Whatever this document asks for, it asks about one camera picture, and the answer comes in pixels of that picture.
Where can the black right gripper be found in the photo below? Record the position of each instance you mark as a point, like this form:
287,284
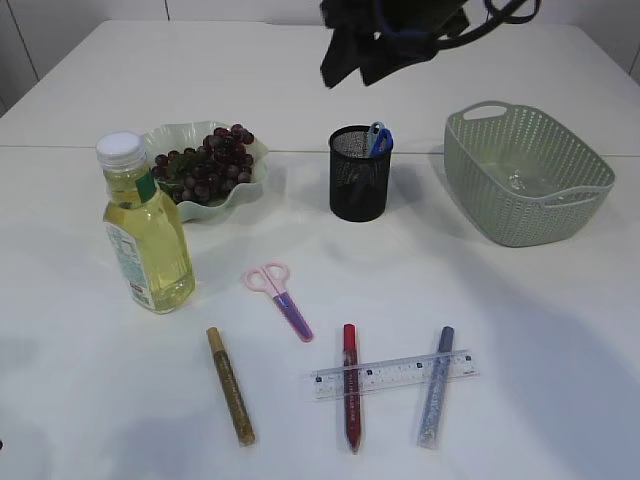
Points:
394,34

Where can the blue scissors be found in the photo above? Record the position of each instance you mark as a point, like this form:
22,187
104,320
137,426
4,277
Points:
379,141

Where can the purple grape bunch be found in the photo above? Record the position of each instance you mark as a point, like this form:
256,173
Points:
207,174

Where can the clear plastic sheet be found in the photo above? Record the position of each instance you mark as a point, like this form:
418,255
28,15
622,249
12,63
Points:
527,183

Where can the yellow tea drink bottle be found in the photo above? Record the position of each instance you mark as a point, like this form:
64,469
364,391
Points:
144,226

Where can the black mesh pen holder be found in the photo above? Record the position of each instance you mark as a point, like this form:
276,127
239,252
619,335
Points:
360,160

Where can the green woven plastic basket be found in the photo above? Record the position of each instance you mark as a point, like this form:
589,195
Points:
484,141

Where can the clear plastic ruler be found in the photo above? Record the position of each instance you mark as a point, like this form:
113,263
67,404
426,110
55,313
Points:
388,374

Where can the red glitter pen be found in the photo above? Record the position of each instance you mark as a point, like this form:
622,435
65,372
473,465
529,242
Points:
352,407

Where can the silver blue glitter pen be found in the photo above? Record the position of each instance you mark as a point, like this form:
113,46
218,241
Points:
429,426

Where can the gold glitter pen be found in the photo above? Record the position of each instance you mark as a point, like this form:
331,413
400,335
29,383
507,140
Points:
230,387

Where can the pink purple scissors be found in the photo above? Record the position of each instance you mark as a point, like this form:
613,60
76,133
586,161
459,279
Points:
271,279

